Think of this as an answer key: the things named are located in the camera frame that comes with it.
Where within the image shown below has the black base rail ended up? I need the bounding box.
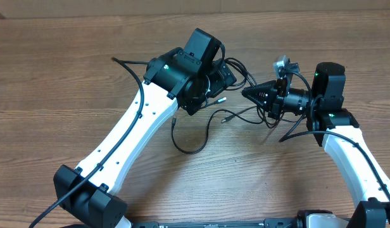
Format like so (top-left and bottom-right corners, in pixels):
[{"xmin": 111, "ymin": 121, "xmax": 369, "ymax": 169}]
[{"xmin": 132, "ymin": 214, "xmax": 349, "ymax": 228}]

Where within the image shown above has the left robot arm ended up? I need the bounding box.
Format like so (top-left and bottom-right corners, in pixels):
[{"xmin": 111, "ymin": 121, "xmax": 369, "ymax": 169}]
[{"xmin": 53, "ymin": 28, "xmax": 236, "ymax": 227}]

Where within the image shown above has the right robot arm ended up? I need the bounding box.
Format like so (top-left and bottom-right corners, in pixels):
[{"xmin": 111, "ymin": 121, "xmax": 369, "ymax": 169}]
[{"xmin": 242, "ymin": 61, "xmax": 390, "ymax": 227}]

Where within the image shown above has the thin black USB cable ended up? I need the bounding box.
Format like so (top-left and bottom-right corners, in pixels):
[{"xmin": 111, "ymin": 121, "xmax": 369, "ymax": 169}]
[{"xmin": 170, "ymin": 109, "xmax": 265, "ymax": 155}]

